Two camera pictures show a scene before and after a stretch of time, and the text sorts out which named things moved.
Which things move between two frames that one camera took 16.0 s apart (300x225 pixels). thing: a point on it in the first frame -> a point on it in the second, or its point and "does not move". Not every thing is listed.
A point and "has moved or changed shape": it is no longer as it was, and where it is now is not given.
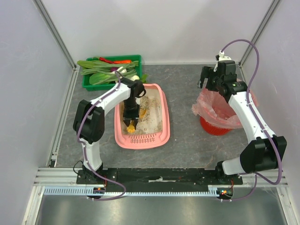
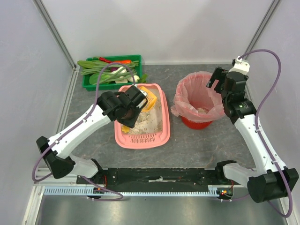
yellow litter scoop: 131,128 has moved or changed shape
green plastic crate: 87,86 does not move
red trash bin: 213,130 -> 195,125
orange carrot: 123,61 does not move
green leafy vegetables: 101,73 does not move
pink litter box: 153,129 does not move
